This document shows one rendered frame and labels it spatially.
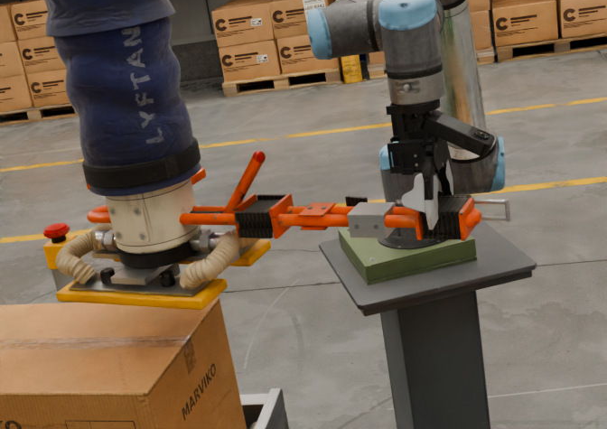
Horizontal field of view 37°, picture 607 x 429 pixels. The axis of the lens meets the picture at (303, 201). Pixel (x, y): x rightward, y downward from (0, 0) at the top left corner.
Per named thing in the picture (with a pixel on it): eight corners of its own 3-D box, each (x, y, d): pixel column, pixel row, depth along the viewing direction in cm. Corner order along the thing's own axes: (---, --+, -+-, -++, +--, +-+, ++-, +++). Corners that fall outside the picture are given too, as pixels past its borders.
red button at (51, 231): (41, 246, 239) (37, 232, 238) (52, 236, 246) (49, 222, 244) (65, 244, 237) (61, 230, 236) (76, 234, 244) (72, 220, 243)
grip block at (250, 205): (236, 239, 166) (229, 210, 164) (259, 220, 174) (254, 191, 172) (275, 240, 162) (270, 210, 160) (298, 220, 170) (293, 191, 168)
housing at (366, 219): (349, 238, 157) (345, 215, 156) (362, 224, 163) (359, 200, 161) (386, 239, 154) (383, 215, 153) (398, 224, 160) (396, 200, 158)
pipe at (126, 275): (59, 281, 178) (51, 255, 176) (130, 232, 199) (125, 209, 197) (204, 288, 163) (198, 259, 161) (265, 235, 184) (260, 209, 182)
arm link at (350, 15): (355, -45, 214) (297, 8, 153) (406, -54, 211) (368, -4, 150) (363, 3, 218) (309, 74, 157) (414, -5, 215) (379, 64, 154)
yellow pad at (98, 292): (56, 302, 177) (51, 278, 176) (88, 280, 186) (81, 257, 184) (202, 311, 162) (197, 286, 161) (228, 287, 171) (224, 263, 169)
